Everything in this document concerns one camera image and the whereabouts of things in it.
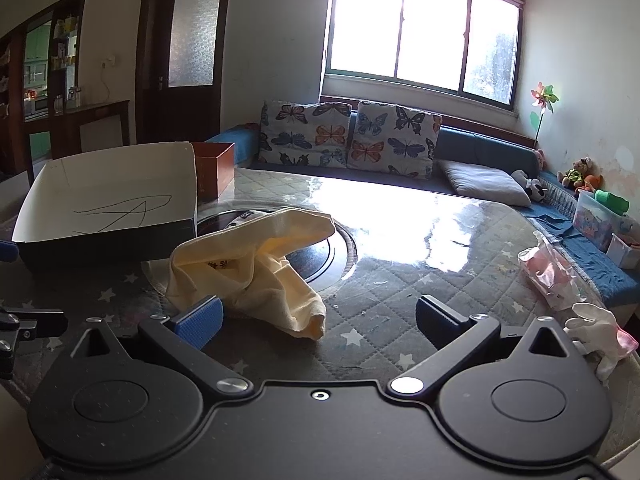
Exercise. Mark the grey pillow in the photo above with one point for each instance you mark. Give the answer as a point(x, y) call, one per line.
point(480, 180)

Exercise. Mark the blue towel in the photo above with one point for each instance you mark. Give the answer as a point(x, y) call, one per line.
point(232, 140)

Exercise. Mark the orange plush toy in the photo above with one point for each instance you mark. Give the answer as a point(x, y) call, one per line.
point(590, 182)

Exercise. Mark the brown box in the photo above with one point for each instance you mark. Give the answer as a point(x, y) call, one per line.
point(215, 170)

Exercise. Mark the dark blue cloth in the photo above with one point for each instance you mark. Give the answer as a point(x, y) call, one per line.
point(550, 225)

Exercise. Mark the green bottle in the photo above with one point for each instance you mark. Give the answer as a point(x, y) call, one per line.
point(612, 201)

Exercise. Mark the brown bear plush toy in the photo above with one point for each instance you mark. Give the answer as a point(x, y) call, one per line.
point(580, 170)

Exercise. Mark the wooden side table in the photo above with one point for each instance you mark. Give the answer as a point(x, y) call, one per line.
point(90, 110)

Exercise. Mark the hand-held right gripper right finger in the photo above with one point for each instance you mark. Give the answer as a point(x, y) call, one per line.
point(436, 312)

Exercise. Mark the clear plastic storage box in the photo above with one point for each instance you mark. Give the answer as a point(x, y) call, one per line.
point(592, 225)

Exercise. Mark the grey quilted star tablecloth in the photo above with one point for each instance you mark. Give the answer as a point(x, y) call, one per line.
point(390, 310)

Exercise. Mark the white plush toy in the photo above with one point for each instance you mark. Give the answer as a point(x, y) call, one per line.
point(600, 330)

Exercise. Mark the wooden shelf cabinet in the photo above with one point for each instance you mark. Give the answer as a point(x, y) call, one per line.
point(17, 100)

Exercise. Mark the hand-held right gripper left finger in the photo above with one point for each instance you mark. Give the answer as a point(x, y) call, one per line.
point(200, 317)

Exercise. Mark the window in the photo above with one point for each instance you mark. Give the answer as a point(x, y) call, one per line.
point(430, 25)

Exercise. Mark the butterfly print cushion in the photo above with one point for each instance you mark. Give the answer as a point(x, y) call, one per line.
point(395, 140)
point(305, 135)

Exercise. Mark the glass jar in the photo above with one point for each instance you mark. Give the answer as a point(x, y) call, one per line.
point(75, 97)
point(59, 104)

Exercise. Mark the blue sofa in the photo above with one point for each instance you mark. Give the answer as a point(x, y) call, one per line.
point(480, 147)

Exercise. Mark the pink plush toy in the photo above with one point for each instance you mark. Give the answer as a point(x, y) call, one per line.
point(539, 157)

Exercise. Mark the small white container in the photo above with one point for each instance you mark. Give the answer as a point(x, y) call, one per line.
point(620, 252)

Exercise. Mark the white cardboard box tray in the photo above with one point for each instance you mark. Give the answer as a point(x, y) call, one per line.
point(115, 185)

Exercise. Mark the green kitchen cabinet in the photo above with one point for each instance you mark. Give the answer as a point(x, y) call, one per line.
point(37, 45)

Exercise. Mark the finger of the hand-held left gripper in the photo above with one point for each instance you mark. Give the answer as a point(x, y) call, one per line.
point(30, 324)
point(7, 251)

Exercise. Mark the white microwave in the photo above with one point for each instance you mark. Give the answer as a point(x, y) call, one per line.
point(36, 110)

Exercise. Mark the wall socket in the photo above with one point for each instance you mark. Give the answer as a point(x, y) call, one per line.
point(109, 61)

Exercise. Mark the round black hotplate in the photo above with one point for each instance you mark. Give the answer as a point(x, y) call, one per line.
point(325, 255)

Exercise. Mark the cream canvas shopping bag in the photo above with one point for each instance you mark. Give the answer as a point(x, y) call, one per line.
point(220, 260)

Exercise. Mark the panda plush toy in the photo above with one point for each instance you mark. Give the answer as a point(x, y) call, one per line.
point(534, 191)

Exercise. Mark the colourful pinwheel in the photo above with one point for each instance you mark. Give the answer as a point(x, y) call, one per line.
point(544, 96)

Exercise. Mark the pink plastic bag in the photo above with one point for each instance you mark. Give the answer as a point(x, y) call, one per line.
point(550, 275)

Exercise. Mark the brown door with glass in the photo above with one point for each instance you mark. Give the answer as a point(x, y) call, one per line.
point(155, 110)

